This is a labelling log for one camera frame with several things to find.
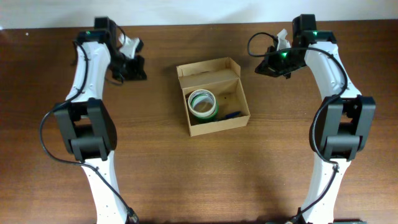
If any brown cardboard box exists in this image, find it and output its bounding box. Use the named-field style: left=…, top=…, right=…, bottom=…
left=177, top=57, right=251, bottom=136

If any blue gel pen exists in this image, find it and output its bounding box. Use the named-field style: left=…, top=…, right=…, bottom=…
left=218, top=111, right=241, bottom=121

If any green tape roll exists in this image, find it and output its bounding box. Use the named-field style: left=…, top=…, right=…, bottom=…
left=189, top=94, right=218, bottom=121

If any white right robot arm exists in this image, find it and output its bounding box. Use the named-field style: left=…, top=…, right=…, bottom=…
left=254, top=14, right=376, bottom=223

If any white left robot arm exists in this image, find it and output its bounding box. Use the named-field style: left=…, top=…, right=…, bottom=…
left=49, top=17, right=147, bottom=224

